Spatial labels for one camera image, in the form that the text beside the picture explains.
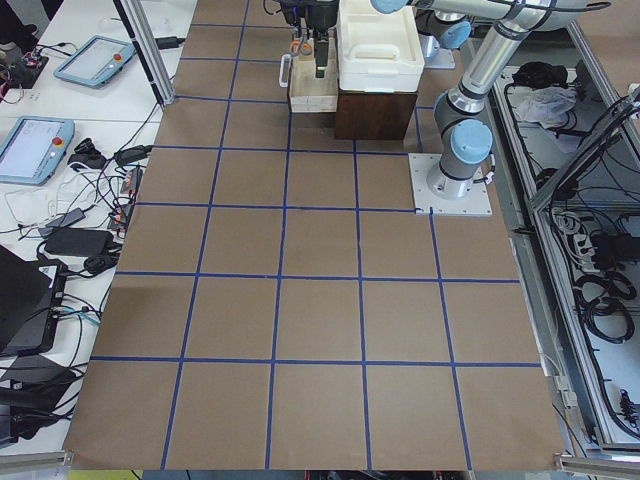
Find black laptop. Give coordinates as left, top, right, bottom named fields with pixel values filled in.
left=1, top=247, right=67, bottom=357

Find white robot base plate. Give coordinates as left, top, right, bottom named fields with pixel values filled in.
left=408, top=153, right=492, bottom=217

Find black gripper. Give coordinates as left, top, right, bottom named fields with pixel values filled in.
left=278, top=0, right=336, bottom=78

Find black power adapter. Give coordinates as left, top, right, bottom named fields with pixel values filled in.
left=44, top=228, right=114, bottom=257

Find white plastic tray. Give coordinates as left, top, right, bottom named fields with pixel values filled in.
left=336, top=1, right=424, bottom=93

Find orange handled scissors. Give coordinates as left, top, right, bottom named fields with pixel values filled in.
left=289, top=32, right=313, bottom=56

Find white crumpled cloth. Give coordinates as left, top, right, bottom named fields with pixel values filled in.
left=514, top=86, right=577, bottom=129

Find aluminium frame post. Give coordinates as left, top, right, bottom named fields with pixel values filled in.
left=113, top=0, right=175, bottom=108

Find dark brown wooden cabinet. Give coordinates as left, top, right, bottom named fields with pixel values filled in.
left=335, top=90, right=418, bottom=140

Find blue teach pendant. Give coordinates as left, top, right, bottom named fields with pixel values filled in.
left=1, top=116, right=75, bottom=186
left=54, top=35, right=136, bottom=88

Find blue teach pendant near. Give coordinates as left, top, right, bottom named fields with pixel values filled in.
left=1, top=116, right=75, bottom=186

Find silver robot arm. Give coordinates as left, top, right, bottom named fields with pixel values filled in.
left=280, top=1, right=471, bottom=50
left=280, top=1, right=610, bottom=201

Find blue teach pendant far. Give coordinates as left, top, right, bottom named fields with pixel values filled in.
left=54, top=35, right=136, bottom=88

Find aluminium side frame rail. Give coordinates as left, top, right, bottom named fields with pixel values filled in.
left=491, top=12, right=639, bottom=461

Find light wooden drawer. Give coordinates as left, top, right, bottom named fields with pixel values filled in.
left=278, top=33, right=338, bottom=113

